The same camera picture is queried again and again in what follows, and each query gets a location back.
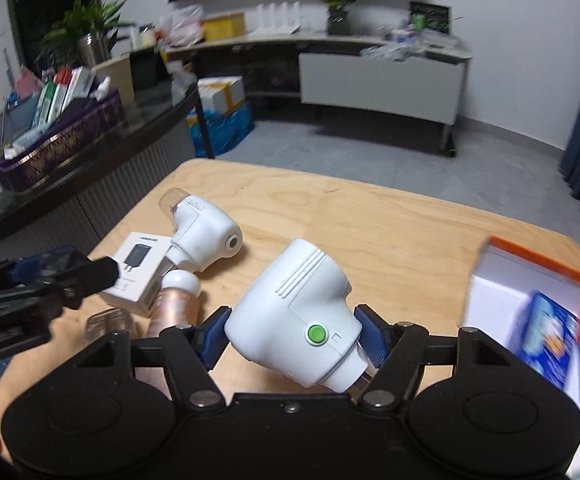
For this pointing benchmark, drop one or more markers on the blue floss pick tin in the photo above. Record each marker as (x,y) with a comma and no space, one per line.
(546,338)

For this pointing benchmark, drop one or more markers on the copper bottle white cap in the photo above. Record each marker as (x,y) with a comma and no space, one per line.
(177,302)

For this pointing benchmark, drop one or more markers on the blue plastic bag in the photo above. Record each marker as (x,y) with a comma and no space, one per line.
(225,131)

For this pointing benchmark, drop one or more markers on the white plastic bag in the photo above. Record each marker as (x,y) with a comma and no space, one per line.
(182,27)

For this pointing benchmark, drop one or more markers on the plant in steel cup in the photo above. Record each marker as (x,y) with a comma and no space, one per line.
(96,17)

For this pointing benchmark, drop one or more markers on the cardboard box on floor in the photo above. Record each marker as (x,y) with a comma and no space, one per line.
(222,95)

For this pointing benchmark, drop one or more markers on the white plug-in vaporizer green button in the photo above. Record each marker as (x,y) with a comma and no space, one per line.
(295,319)

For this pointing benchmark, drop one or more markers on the purple gold tray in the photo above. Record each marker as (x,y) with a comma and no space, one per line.
(83,123)

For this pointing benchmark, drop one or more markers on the white charger box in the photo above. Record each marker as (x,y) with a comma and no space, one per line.
(140,260)

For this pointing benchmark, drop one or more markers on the yellow box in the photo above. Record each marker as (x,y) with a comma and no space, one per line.
(224,26)

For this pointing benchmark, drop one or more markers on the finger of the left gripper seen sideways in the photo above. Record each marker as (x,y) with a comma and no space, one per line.
(23,270)

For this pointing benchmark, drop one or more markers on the white wifi router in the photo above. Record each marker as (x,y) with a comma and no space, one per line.
(281,19)

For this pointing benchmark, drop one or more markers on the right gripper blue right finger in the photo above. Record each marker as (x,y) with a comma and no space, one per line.
(376,337)

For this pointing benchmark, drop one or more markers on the black green box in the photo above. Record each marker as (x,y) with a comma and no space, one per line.
(431,16)

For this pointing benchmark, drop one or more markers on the white vaporizer with glass bottle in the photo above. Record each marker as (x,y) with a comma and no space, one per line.
(203,232)

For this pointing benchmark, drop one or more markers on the white TV cabinet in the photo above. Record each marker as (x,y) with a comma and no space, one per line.
(421,79)

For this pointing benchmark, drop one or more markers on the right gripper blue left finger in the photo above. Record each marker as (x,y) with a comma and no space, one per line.
(212,339)

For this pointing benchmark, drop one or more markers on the black charger adapter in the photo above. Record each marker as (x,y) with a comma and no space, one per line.
(57,264)

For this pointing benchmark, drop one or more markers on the orange white shoebox lid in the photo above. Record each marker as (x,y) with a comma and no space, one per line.
(501,284)

